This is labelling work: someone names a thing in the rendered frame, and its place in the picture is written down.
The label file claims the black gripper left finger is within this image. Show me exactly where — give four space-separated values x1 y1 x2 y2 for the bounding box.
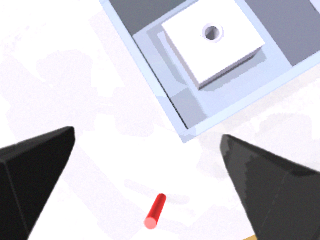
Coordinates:
0 126 76 240

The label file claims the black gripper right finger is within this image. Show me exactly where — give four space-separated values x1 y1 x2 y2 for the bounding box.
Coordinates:
219 134 320 240

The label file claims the white square plate with hole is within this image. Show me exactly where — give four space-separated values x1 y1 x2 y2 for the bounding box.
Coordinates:
162 0 265 91

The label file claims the red peg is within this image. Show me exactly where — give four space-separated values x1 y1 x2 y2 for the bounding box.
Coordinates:
144 193 166 229

